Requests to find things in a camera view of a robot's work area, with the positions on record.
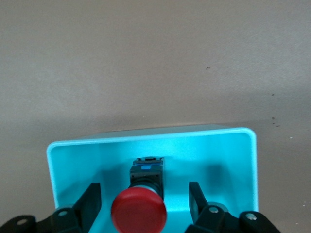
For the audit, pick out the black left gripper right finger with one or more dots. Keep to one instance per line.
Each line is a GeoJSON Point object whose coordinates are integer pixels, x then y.
{"type": "Point", "coordinates": [199, 213]}

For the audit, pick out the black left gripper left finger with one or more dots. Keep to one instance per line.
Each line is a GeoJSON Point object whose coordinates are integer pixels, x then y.
{"type": "Point", "coordinates": [85, 211]}

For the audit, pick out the red mushroom push button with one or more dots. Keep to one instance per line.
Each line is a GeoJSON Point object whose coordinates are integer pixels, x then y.
{"type": "Point", "coordinates": [138, 208]}

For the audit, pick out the cyan plastic bin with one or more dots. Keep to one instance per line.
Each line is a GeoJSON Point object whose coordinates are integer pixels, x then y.
{"type": "Point", "coordinates": [218, 155]}

